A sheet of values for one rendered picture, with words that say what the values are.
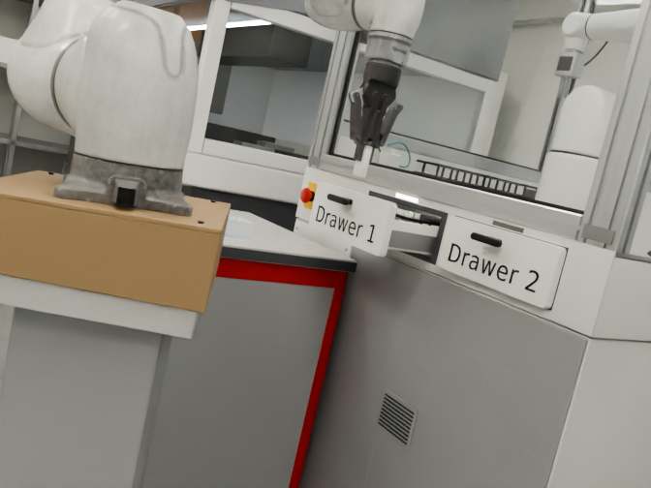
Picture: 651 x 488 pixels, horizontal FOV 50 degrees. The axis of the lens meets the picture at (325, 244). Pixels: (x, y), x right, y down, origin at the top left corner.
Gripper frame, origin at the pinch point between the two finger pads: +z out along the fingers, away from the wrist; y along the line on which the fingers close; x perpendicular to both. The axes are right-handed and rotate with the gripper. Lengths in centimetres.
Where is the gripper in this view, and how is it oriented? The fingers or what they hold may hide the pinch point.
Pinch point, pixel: (361, 162)
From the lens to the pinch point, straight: 147.1
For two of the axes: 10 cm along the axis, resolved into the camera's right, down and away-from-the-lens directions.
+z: -2.2, 9.7, 1.3
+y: 8.3, 1.2, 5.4
